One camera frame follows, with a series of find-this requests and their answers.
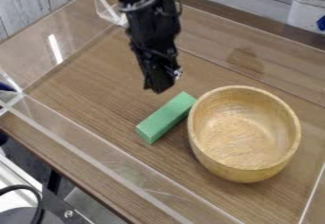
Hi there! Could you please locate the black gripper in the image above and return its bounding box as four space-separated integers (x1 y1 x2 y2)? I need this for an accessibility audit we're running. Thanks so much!
120 0 184 94

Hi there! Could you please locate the green rectangular block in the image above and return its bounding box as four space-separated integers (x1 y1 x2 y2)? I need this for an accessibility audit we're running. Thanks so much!
137 92 196 144

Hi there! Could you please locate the brown wooden bowl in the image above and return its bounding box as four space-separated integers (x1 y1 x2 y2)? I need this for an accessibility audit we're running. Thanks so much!
188 85 303 183

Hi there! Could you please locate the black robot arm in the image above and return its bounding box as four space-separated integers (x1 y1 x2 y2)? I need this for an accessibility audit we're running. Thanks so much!
118 0 184 94

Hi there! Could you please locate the blue object at left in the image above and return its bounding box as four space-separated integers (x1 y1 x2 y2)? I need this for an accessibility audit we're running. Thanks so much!
0 82 17 92

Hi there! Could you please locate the white container at right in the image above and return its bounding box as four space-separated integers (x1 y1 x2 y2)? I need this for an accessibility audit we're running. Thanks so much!
288 0 325 35

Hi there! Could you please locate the black table leg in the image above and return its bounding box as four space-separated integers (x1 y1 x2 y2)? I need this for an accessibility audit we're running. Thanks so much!
47 170 63 195

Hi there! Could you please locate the clear acrylic corner bracket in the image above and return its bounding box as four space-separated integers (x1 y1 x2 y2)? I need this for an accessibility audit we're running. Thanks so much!
94 0 129 27

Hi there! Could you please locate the clear acrylic barrier wall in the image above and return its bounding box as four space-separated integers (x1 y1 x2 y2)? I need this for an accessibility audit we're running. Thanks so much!
0 0 325 224

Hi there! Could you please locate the black cable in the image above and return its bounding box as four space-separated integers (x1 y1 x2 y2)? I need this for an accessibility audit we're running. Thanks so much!
0 183 47 224

